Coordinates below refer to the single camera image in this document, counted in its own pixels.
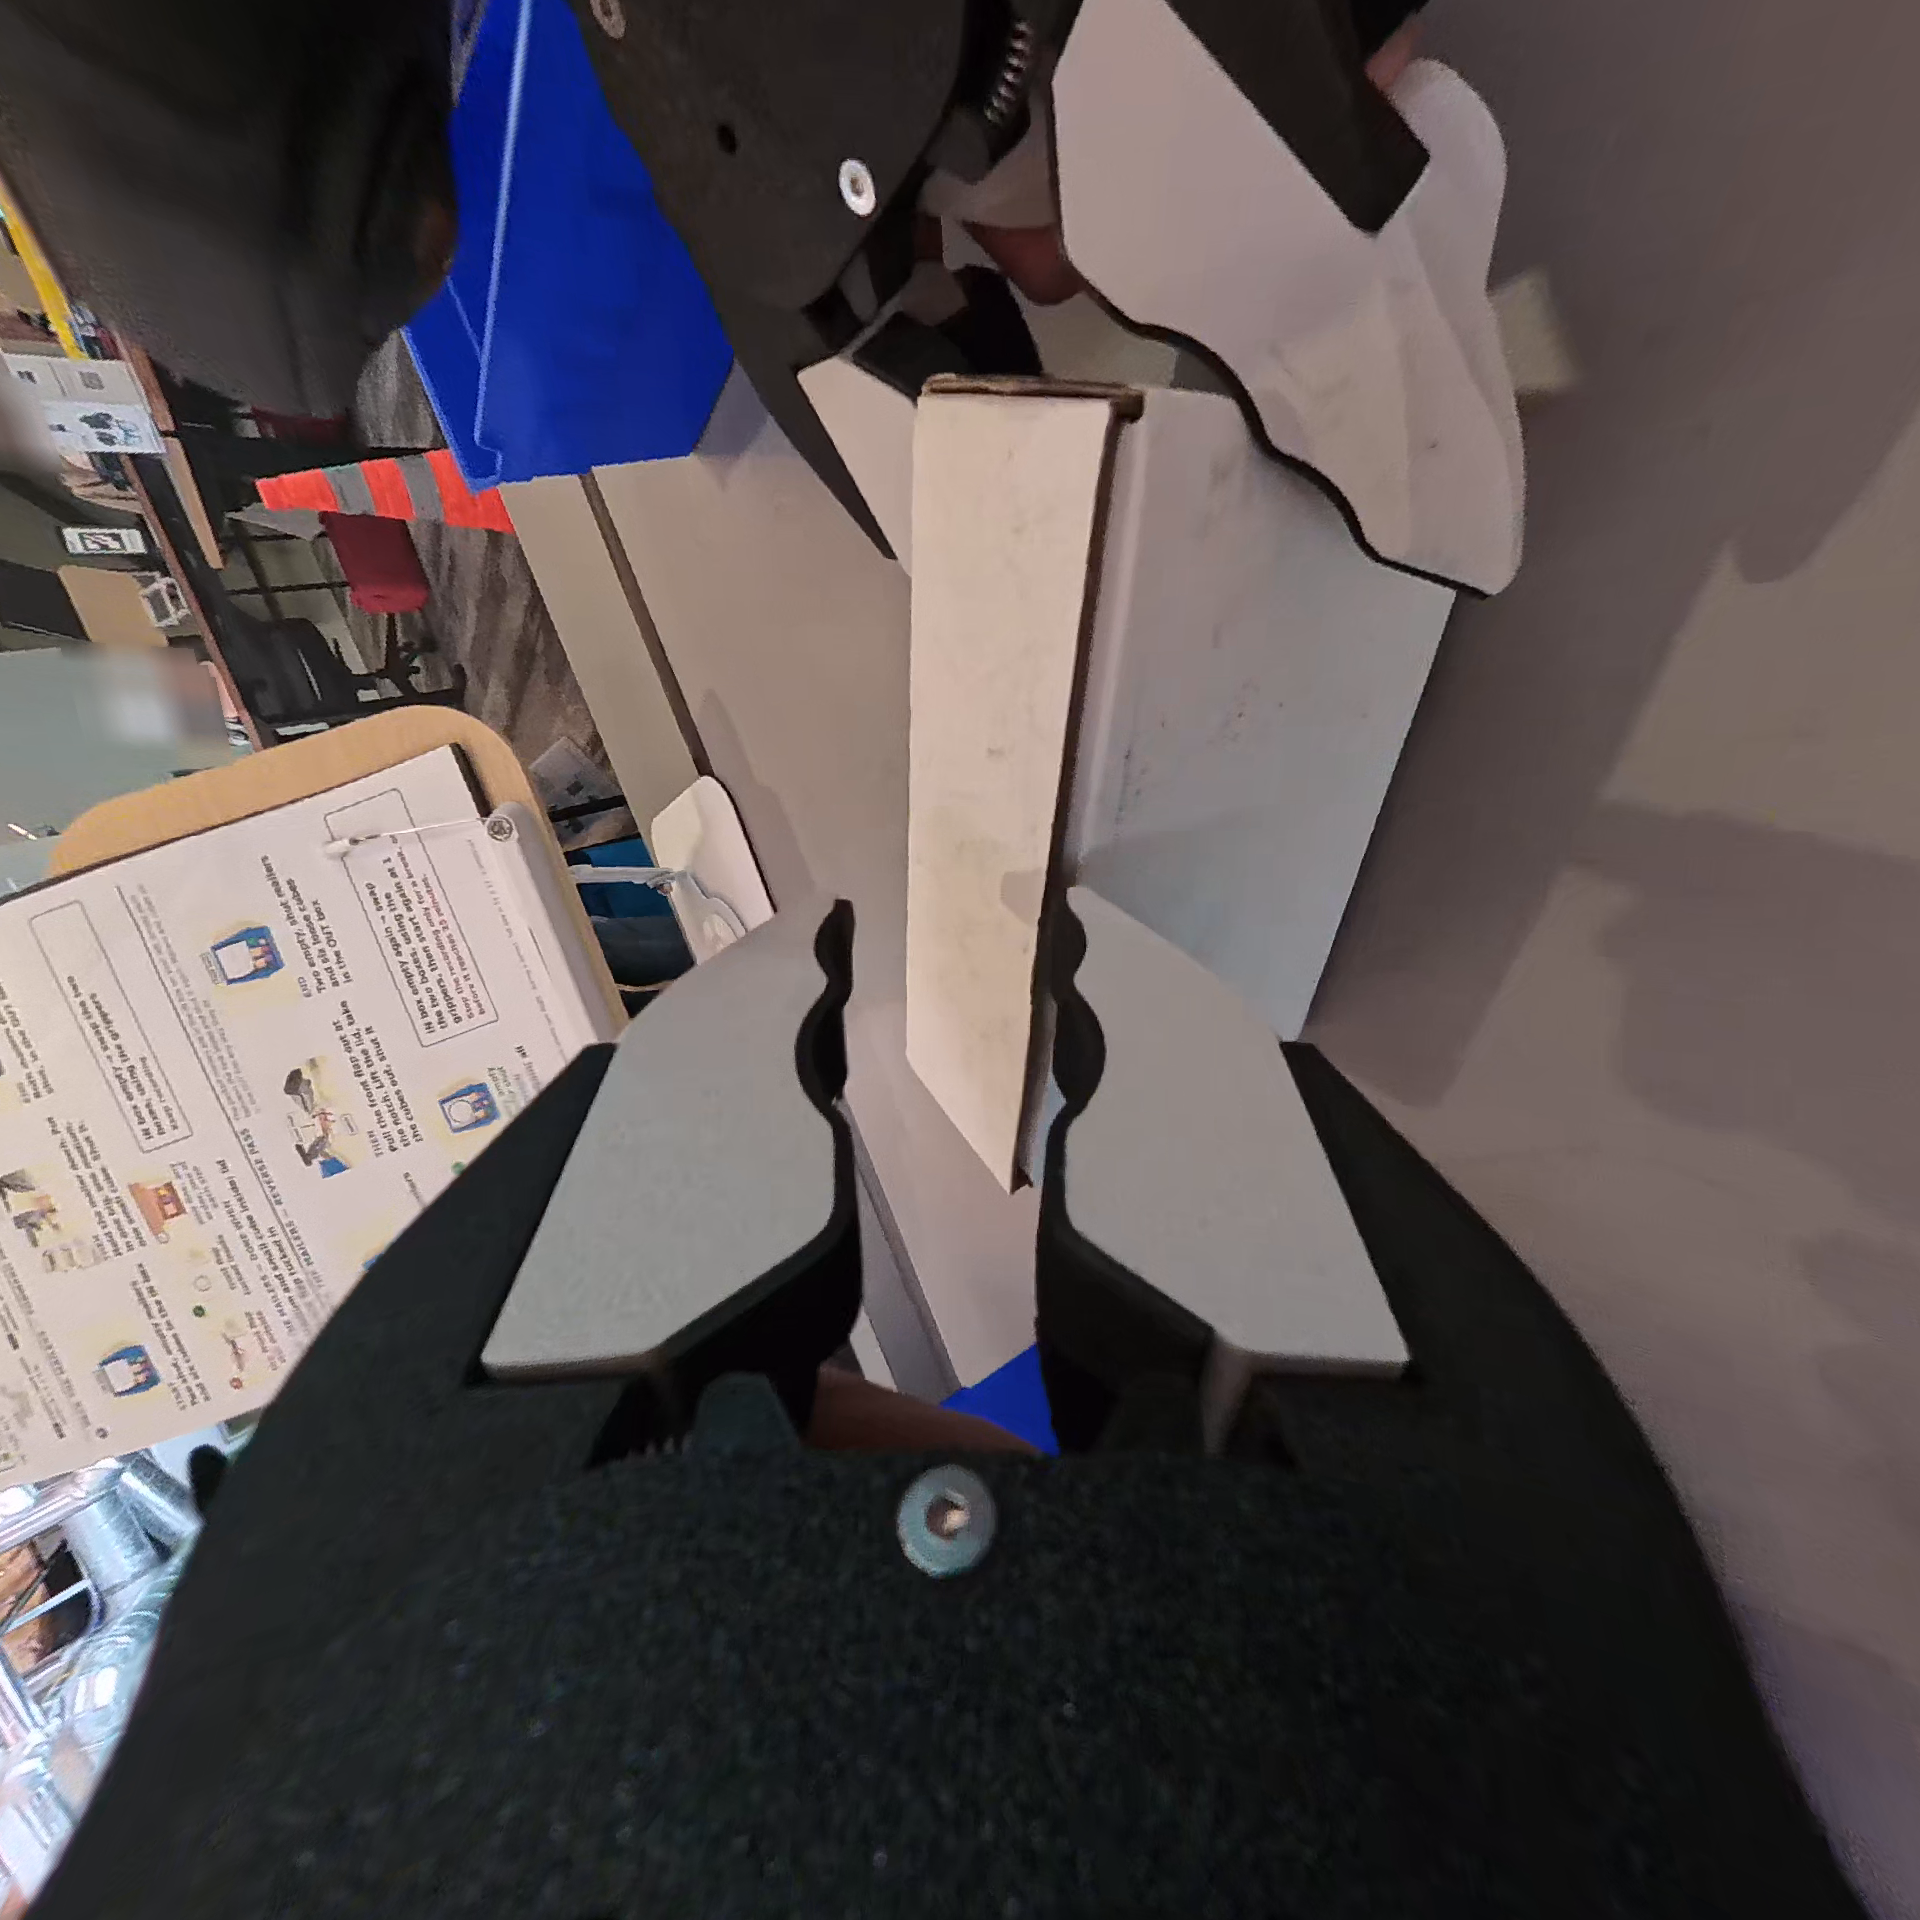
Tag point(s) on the printed instruction sheet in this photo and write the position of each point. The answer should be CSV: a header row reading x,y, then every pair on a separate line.
x,y
225,1125

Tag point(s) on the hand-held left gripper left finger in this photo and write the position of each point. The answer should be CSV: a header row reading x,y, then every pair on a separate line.
x,y
676,1185

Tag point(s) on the red object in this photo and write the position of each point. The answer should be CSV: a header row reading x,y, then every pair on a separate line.
x,y
377,562

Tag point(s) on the person's dark clothing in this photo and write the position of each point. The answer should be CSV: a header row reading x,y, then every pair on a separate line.
x,y
225,181

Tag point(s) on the black chair base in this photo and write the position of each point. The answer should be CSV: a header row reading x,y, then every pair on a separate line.
x,y
331,667

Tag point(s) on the blue plastic bin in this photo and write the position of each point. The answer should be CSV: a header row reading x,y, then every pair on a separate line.
x,y
1014,1402
601,301

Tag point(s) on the storage shelf rack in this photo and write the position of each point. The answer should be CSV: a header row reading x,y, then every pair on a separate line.
x,y
91,406

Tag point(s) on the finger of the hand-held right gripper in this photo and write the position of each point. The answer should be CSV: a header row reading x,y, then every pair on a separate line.
x,y
1350,390
863,406

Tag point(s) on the silver ventilation duct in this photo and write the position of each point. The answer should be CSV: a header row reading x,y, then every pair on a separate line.
x,y
129,1501

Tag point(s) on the orange grey striped bar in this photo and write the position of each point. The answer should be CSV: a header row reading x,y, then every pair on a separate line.
x,y
389,488

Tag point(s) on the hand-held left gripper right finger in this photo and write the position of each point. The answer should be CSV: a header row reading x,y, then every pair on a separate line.
x,y
1230,1185

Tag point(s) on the white cardboard box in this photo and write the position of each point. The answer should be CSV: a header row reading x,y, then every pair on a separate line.
x,y
1244,674

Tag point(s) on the white stand base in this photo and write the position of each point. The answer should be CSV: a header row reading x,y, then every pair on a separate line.
x,y
705,826

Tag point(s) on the person's right hand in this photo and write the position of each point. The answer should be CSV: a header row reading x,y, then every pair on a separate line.
x,y
1037,264

